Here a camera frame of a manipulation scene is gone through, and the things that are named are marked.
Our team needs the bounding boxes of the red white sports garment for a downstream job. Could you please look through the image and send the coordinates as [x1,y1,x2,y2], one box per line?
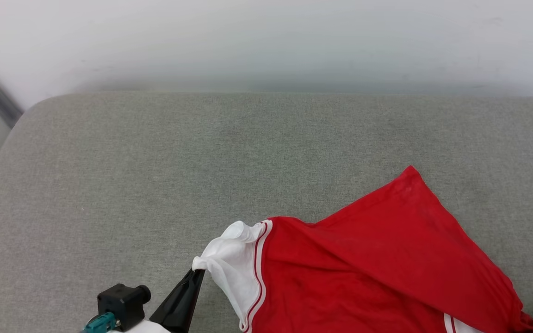
[192,165,533,333]

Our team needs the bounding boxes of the grey fabric covered table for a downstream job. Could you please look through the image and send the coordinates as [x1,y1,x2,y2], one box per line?
[0,91,533,333]

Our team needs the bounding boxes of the teal left camera connector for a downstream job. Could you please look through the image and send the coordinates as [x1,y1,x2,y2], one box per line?
[82,312,117,333]

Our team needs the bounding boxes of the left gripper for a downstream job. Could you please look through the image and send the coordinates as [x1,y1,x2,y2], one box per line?
[109,268,206,333]

